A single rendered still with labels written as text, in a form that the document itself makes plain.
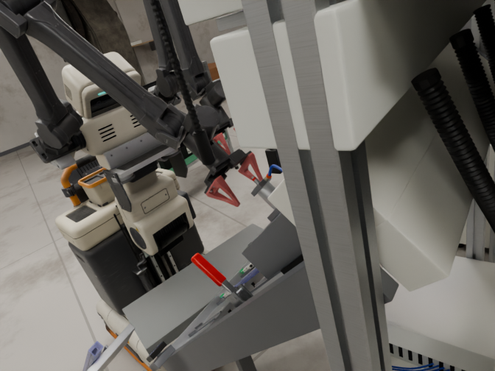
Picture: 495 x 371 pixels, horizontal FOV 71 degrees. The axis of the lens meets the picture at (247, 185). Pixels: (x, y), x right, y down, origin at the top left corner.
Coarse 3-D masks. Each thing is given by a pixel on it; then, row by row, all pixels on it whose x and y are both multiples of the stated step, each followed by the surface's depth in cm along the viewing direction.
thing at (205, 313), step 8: (248, 264) 104; (232, 280) 99; (256, 280) 102; (224, 288) 97; (248, 288) 100; (216, 296) 95; (208, 304) 93; (216, 304) 94; (208, 312) 92; (200, 320) 90; (192, 328) 88; (184, 336) 86; (176, 344) 84
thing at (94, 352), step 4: (96, 344) 41; (100, 344) 41; (92, 348) 41; (96, 348) 41; (100, 348) 41; (88, 352) 41; (92, 352) 40; (96, 352) 41; (100, 352) 42; (88, 356) 42; (92, 356) 41; (96, 356) 42; (88, 360) 43; (92, 360) 42; (84, 364) 45; (88, 364) 44; (84, 368) 46
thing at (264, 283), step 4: (280, 272) 49; (272, 276) 51; (276, 276) 50; (280, 276) 47; (260, 280) 58; (264, 280) 56; (268, 280) 53; (272, 280) 50; (256, 284) 59; (260, 284) 54; (264, 284) 53; (268, 284) 50; (256, 288) 56; (260, 288) 54; (252, 292) 57; (256, 292) 53
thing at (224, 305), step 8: (248, 272) 97; (248, 280) 80; (224, 304) 82; (232, 304) 75; (216, 312) 83; (224, 312) 74; (208, 320) 80; (216, 320) 72; (200, 328) 79; (192, 336) 83
